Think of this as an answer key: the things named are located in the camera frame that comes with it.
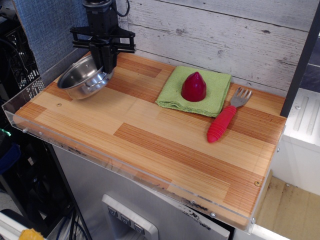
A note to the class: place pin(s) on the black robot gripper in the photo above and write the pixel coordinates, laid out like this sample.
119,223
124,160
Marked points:
97,34

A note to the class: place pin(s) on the stainless steel pot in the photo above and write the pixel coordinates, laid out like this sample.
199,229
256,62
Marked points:
83,79

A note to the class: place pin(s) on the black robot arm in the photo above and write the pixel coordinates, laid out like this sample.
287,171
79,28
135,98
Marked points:
97,3

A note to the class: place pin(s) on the green folded towel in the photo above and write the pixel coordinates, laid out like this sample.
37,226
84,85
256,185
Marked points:
217,88

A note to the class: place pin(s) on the blue fabric panel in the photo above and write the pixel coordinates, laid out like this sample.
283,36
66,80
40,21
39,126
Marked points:
47,24

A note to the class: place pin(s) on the clear acrylic table guard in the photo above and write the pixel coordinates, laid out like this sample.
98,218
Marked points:
121,128

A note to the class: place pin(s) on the black plastic crate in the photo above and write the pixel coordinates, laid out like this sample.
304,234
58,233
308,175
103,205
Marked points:
21,59

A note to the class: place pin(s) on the red plastic strawberry toy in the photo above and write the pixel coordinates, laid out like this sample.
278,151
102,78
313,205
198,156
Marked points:
194,88

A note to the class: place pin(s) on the silver toy fridge cabinet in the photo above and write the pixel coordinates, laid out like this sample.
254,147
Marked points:
114,207

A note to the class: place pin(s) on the yellow object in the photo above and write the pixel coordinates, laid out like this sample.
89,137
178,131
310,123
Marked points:
30,234

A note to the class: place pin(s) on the white plastic block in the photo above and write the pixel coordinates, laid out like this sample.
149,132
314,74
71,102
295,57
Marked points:
296,160

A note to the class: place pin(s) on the dark grey left post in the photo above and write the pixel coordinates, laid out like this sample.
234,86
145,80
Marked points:
113,16

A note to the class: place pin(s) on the dark grey post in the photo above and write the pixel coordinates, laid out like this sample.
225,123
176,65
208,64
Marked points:
113,16
302,64

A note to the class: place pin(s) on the fork with red handle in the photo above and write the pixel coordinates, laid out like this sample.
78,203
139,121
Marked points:
219,126

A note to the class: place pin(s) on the dark grey right post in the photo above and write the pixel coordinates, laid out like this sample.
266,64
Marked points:
302,64

